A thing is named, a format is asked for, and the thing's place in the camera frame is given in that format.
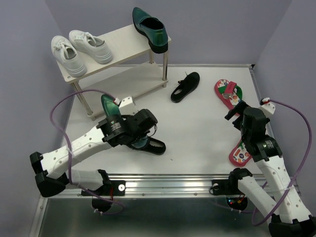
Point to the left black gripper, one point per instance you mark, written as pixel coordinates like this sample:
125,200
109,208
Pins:
129,116

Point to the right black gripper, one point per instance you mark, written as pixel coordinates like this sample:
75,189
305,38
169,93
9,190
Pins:
239,108

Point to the green loafer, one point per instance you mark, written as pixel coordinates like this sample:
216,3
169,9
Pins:
152,28
110,108

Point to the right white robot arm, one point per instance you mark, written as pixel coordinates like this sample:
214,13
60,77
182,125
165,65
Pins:
283,210

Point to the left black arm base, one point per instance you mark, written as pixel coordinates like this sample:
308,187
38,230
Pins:
102,190

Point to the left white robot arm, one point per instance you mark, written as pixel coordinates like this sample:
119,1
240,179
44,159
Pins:
53,170

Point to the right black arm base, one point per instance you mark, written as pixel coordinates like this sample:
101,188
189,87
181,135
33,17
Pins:
236,200

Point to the black lace shoe near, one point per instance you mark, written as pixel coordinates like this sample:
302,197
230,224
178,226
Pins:
150,145

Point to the black lace shoe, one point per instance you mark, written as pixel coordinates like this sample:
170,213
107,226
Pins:
150,145
185,87

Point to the white two-tier shoe shelf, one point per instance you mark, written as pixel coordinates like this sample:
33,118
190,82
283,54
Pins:
132,71

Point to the black lace shoe far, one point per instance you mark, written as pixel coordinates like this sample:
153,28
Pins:
185,87

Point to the pink patterned sandal far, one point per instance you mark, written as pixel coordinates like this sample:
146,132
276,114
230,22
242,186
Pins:
228,92

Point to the pink patterned sandal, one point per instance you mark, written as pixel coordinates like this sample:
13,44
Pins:
239,156
228,92

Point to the pink patterned sandal near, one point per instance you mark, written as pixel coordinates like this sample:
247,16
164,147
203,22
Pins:
239,156

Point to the right white sneaker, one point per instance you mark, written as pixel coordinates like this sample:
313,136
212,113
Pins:
94,46

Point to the white sneaker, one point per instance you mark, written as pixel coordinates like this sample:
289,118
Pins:
94,46
67,56

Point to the left white sneaker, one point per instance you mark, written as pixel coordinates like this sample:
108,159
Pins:
67,56

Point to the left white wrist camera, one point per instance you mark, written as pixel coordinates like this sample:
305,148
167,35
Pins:
127,106

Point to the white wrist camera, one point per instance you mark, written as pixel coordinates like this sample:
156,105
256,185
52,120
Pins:
127,106
267,107

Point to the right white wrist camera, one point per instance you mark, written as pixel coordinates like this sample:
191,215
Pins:
267,107

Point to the aluminium mounting rail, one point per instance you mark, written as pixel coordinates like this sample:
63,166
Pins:
136,186

